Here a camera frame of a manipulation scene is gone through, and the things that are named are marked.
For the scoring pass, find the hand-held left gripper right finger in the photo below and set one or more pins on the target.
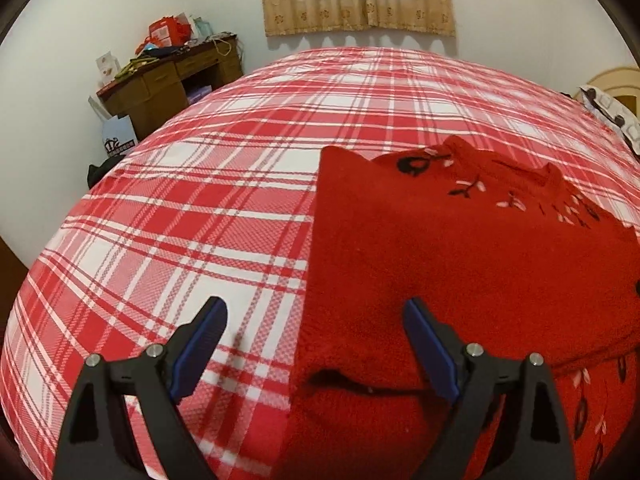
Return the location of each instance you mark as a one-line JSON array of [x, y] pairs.
[[432, 350]]

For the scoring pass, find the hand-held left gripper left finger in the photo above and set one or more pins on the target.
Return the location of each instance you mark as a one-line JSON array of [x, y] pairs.
[[200, 350]]

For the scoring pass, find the red knitted sweater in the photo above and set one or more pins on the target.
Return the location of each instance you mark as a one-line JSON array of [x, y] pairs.
[[450, 260]]

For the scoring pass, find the bed with red plaid sheet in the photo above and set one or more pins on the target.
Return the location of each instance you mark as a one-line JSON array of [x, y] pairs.
[[225, 160]]

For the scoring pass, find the black bag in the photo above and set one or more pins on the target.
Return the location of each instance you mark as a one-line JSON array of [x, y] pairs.
[[100, 172]]

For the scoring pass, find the white printed paper bag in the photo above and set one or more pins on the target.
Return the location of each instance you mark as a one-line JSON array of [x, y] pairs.
[[119, 135]]

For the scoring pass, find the brown wooden desk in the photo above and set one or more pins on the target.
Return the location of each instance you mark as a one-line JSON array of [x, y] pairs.
[[160, 85]]

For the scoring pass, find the green cloth bundle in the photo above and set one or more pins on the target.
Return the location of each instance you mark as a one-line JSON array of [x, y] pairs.
[[131, 66]]

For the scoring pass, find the white printed box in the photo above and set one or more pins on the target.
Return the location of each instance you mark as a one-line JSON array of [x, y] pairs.
[[107, 67]]

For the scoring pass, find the patterned pillow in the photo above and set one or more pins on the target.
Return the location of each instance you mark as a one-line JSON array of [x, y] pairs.
[[607, 107]]

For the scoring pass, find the red gift bag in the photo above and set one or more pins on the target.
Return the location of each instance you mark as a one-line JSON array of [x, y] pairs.
[[167, 32]]

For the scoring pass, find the light blue bag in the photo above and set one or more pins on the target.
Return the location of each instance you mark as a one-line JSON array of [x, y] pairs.
[[201, 27]]

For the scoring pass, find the beige wooden headboard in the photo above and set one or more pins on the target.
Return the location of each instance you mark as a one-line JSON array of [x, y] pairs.
[[617, 77]]

